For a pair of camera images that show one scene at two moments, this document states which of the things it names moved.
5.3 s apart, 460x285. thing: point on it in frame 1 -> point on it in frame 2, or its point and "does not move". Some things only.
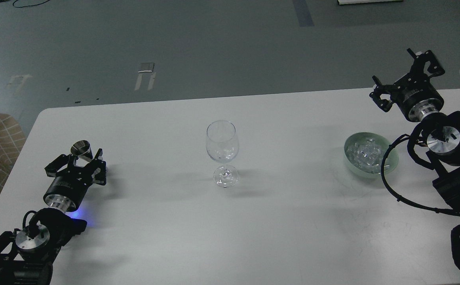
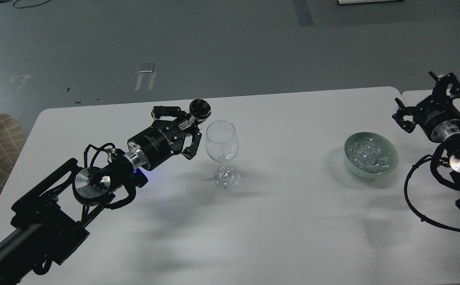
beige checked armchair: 0,138 does not move
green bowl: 364,152 does not move
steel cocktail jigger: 82,148 -> 199,110
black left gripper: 67,188 -> 151,148
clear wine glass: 222,143 does not move
